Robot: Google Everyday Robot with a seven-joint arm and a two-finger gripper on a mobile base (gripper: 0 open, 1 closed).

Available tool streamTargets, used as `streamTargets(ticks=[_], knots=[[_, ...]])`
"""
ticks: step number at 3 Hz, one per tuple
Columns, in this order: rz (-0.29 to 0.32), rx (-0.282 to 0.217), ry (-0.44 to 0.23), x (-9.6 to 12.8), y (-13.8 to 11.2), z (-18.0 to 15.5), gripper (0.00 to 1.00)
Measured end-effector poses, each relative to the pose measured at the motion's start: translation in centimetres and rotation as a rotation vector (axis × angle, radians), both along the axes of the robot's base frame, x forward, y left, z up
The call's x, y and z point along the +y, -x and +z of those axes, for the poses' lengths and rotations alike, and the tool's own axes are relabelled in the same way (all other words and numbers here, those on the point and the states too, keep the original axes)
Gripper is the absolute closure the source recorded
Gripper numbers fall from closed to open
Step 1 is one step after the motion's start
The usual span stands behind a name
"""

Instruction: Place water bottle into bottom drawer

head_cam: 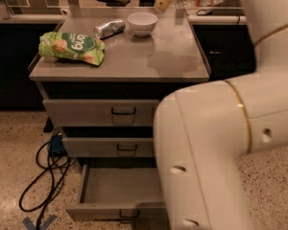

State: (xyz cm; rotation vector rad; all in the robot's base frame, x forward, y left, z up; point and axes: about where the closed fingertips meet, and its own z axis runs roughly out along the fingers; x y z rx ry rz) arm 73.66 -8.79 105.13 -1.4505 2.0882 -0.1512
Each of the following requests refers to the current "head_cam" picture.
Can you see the black chair armrest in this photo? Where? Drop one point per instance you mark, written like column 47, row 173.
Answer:
column 115, row 3

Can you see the silver soda can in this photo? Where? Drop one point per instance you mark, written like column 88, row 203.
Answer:
column 110, row 28

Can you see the green snack bag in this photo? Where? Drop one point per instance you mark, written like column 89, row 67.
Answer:
column 72, row 46

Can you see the top grey drawer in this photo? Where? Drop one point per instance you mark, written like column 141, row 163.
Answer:
column 101, row 113

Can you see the grey drawer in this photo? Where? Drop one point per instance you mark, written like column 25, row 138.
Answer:
column 101, row 113
column 109, row 147
column 118, row 194

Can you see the grey metal drawer cabinet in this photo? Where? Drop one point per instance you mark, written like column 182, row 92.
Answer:
column 134, row 68

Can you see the white ceramic bowl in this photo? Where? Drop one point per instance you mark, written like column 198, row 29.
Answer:
column 142, row 23

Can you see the blue power box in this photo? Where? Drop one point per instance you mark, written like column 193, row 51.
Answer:
column 56, row 146

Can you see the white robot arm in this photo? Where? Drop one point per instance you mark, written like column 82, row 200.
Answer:
column 200, row 131

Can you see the bottom grey drawer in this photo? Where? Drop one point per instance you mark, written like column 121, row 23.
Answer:
column 118, row 194

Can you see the middle grey drawer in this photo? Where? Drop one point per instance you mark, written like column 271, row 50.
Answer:
column 109, row 147

